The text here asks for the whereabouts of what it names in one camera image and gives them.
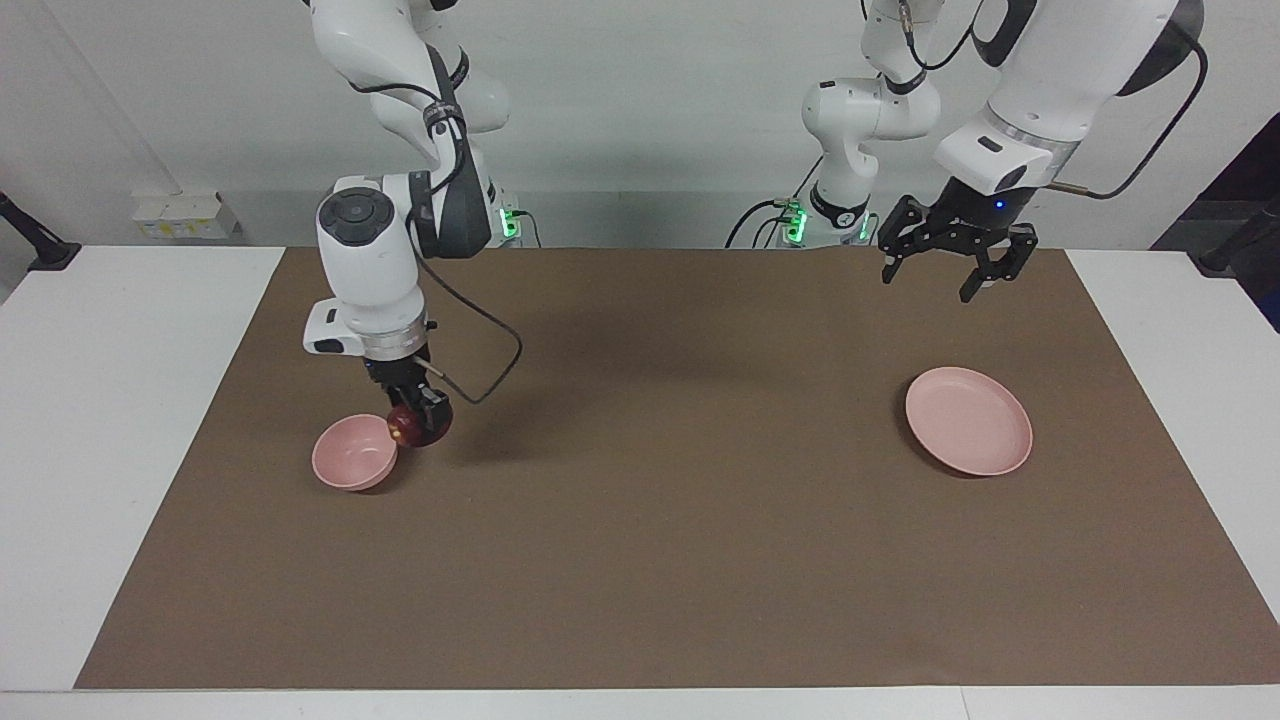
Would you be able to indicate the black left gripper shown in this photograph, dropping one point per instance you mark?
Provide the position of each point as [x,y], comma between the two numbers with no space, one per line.
[975,215]

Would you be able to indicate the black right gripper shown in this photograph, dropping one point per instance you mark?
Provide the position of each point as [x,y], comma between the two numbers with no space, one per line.
[400,375]

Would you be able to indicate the red apple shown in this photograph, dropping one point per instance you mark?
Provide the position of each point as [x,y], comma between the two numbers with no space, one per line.
[410,430]

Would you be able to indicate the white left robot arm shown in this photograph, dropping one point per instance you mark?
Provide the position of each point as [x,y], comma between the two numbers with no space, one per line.
[1060,70]

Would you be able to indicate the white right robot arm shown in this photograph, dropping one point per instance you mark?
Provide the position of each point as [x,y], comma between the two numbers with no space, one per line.
[370,270]

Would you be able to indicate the pink bowl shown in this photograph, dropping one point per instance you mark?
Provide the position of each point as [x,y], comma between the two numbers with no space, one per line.
[350,455]

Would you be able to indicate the pink plate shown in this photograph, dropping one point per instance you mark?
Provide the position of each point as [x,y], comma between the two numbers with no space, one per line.
[968,420]

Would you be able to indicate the brown table mat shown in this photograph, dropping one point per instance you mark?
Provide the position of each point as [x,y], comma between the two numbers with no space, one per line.
[640,520]

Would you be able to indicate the black clamp stand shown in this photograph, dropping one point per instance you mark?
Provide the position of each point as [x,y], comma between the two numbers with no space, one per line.
[1235,245]
[45,252]

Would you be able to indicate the white power box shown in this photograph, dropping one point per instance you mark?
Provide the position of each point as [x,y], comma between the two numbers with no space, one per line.
[185,215]

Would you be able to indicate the dark cabinet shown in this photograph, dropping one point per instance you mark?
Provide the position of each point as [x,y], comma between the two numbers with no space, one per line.
[1255,180]

